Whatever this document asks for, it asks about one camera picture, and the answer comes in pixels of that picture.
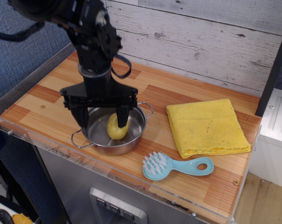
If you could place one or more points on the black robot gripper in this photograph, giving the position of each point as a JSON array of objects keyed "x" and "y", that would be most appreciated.
[{"x": 99, "y": 91}]

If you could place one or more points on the yellow toy potato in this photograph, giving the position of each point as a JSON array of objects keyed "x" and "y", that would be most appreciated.
[{"x": 114, "y": 132}]

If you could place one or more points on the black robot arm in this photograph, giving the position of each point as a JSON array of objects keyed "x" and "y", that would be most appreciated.
[{"x": 88, "y": 27}]

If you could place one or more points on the small steel pan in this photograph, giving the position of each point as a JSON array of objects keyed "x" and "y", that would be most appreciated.
[{"x": 107, "y": 137}]

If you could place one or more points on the light blue scrub brush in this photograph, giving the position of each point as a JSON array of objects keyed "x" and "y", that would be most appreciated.
[{"x": 157, "y": 166}]

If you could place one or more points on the silver button control panel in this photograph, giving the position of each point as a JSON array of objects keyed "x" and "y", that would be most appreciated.
[{"x": 111, "y": 210}]

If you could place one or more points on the folded yellow cloth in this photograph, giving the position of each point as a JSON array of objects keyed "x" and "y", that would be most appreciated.
[{"x": 206, "y": 128}]

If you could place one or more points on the black and yellow bag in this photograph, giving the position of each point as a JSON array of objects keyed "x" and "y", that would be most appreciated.
[{"x": 6, "y": 218}]

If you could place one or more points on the white side cabinet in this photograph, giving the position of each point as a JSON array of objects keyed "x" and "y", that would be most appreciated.
[{"x": 266, "y": 158}]

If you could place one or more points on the clear acrylic guard rail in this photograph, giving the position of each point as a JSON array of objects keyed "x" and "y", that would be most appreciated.
[{"x": 33, "y": 111}]

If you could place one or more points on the dark right post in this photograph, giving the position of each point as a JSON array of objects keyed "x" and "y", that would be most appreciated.
[{"x": 270, "y": 84}]

